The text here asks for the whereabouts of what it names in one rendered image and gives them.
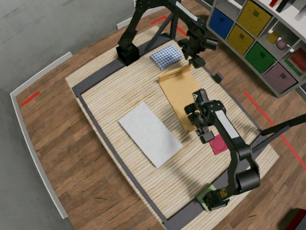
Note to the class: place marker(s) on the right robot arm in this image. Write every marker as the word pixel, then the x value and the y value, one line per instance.
pixel 197 32

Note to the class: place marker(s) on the tan wooden tray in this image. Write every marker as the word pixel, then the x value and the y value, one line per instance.
pixel 178 86

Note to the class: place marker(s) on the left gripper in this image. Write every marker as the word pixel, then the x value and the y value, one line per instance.
pixel 203 131

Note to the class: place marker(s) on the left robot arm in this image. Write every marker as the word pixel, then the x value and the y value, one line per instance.
pixel 214 113

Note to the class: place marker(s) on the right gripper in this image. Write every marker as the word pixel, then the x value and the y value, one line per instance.
pixel 188 50

